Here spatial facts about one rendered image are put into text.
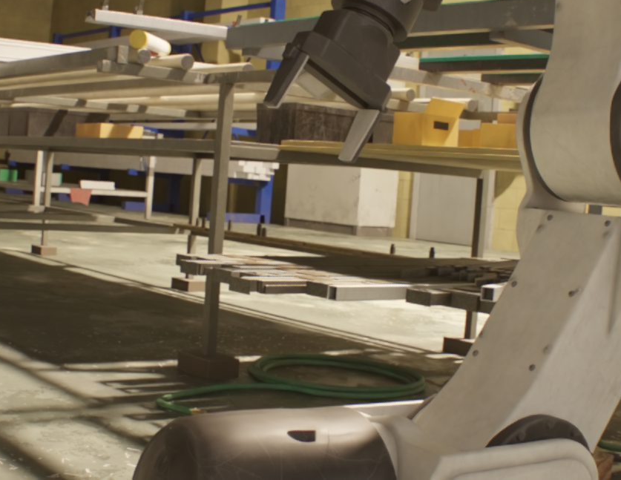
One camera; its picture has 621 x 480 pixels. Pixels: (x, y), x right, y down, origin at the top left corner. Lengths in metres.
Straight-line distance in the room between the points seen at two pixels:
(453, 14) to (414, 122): 1.45
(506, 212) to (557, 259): 9.25
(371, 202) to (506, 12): 9.25
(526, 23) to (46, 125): 3.13
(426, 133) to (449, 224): 7.46
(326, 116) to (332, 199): 7.78
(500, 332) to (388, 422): 0.16
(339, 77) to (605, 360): 0.38
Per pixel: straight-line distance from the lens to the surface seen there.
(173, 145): 3.00
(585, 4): 1.01
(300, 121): 3.31
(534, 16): 1.71
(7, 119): 4.75
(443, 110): 3.28
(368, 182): 10.90
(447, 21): 1.83
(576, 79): 0.99
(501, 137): 2.91
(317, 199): 11.33
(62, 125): 4.61
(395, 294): 2.24
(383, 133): 3.55
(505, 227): 10.23
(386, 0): 1.08
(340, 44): 1.06
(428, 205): 10.88
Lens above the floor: 0.54
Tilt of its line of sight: 2 degrees down
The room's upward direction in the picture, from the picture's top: 4 degrees clockwise
